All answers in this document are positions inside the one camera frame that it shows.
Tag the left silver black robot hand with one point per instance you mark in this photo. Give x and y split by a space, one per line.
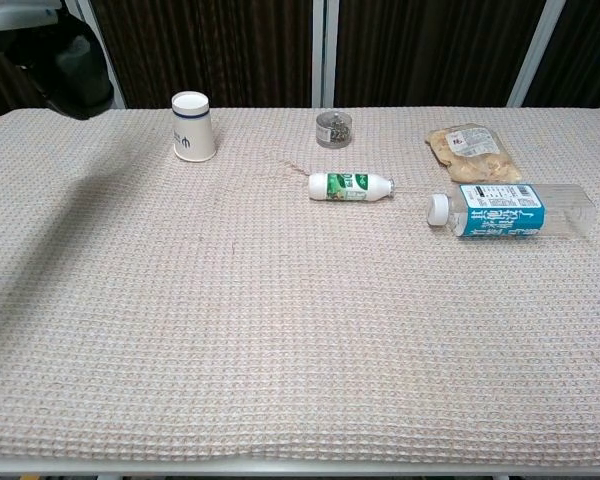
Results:
10 20

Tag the clear snack packet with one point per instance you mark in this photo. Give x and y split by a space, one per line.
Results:
475 155

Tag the clear jar of binder clips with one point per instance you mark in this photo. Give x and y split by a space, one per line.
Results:
333 130

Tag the white paper cup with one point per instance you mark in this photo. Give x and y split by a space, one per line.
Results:
192 132

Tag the dark brown partition panel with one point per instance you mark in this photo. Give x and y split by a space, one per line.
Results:
205 50
585 50
0 85
430 50

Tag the clear water bottle blue label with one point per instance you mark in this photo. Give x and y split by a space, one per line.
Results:
500 212

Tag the beige waffle-weave tablecloth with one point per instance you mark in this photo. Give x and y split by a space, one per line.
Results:
300 325

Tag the small white green bottle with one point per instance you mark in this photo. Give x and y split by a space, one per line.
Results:
347 187

